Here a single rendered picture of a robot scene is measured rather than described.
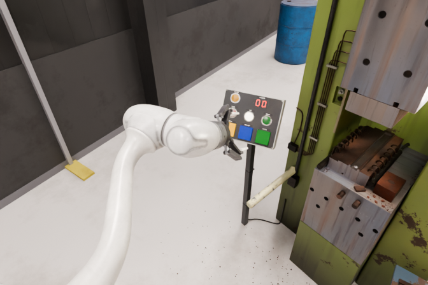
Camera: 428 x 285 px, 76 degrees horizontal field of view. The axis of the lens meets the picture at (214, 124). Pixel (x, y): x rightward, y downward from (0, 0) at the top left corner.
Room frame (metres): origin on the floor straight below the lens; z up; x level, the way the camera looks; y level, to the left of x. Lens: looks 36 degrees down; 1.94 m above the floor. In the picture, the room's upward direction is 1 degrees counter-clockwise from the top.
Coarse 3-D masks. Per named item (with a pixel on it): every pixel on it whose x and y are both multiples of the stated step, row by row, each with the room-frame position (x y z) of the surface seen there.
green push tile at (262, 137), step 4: (260, 132) 1.19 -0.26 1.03; (264, 132) 1.18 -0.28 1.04; (268, 132) 1.18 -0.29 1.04; (256, 136) 1.19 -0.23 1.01; (260, 136) 1.18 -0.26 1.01; (264, 136) 1.17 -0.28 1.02; (268, 136) 1.17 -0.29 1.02; (256, 140) 1.17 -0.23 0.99; (260, 140) 1.17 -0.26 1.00; (264, 140) 1.16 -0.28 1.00; (268, 140) 1.16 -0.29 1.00; (264, 144) 1.15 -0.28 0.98
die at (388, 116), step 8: (352, 96) 1.03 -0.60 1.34; (360, 96) 1.00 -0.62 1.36; (352, 104) 1.02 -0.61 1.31; (360, 104) 1.00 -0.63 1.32; (368, 104) 0.97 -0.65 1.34; (376, 104) 0.95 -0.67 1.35; (384, 104) 0.93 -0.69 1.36; (352, 112) 1.01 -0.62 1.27; (360, 112) 0.99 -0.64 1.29; (368, 112) 0.97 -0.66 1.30; (376, 112) 0.94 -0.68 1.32; (384, 112) 0.92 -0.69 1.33; (392, 112) 0.90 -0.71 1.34; (400, 112) 0.90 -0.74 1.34; (376, 120) 0.94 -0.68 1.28; (384, 120) 0.92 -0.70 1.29; (392, 120) 0.89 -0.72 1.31
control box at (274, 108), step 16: (224, 96) 1.37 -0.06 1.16; (240, 96) 1.34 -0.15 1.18; (256, 96) 1.31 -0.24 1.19; (240, 112) 1.29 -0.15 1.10; (256, 112) 1.26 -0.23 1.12; (272, 112) 1.24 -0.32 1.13; (256, 128) 1.22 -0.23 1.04; (272, 128) 1.19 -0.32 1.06; (256, 144) 1.17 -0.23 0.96; (272, 144) 1.14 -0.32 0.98
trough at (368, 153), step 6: (384, 138) 1.18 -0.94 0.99; (372, 144) 1.11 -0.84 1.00; (378, 144) 1.13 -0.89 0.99; (366, 150) 1.07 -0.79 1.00; (372, 150) 1.08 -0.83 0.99; (360, 156) 1.03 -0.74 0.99; (366, 156) 1.03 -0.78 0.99; (354, 162) 0.98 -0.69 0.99; (360, 162) 0.99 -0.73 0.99; (354, 168) 0.95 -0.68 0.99
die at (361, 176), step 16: (368, 128) 1.28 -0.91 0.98; (352, 144) 1.14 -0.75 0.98; (368, 144) 1.12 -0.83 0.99; (384, 144) 1.11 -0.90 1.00; (400, 144) 1.14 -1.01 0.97; (336, 160) 1.01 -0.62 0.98; (352, 160) 1.00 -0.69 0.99; (368, 160) 0.99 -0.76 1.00; (384, 160) 1.00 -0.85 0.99; (352, 176) 0.94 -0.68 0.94; (368, 176) 0.89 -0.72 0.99
